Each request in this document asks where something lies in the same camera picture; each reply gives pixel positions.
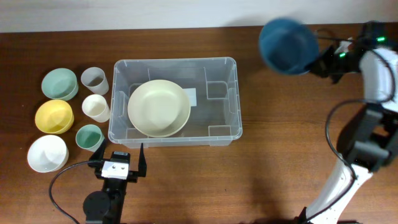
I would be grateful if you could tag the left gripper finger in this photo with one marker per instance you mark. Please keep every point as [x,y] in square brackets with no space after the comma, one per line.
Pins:
[142,165]
[99,153]

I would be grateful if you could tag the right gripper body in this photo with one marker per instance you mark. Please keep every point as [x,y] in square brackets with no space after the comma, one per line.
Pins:
[335,63]

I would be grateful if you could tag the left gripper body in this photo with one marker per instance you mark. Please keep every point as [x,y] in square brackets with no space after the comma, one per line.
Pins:
[132,176]

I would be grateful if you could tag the blue plate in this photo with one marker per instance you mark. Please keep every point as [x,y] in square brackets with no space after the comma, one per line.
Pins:
[288,46]

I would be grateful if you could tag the beige plate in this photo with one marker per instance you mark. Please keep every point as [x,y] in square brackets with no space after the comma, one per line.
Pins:
[158,96]

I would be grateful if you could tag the yellow bowl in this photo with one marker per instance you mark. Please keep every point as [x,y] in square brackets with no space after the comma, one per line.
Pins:
[54,117]

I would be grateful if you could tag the cream plate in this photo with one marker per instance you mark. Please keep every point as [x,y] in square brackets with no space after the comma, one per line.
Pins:
[160,125]

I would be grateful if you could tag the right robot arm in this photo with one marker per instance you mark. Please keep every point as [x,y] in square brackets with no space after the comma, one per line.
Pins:
[369,140]

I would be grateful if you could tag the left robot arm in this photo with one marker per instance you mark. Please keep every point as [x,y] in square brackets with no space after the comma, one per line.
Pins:
[106,205]

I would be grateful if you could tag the green cup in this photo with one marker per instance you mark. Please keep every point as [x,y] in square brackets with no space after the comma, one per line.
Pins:
[89,137]

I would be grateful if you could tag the cream cup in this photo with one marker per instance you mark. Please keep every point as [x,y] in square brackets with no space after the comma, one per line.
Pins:
[96,107]

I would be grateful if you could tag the white bowl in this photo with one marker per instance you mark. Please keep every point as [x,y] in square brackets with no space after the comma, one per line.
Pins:
[47,154]

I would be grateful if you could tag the clear plastic storage bin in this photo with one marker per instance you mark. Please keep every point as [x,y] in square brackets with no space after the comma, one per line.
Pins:
[214,121]

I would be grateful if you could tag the grey cup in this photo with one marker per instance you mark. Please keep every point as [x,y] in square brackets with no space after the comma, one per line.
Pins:
[95,80]

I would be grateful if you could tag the green bowl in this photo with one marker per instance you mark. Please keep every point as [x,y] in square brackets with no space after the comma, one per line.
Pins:
[60,84]

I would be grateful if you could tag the white label in bin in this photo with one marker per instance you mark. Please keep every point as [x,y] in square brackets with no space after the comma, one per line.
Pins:
[192,95]

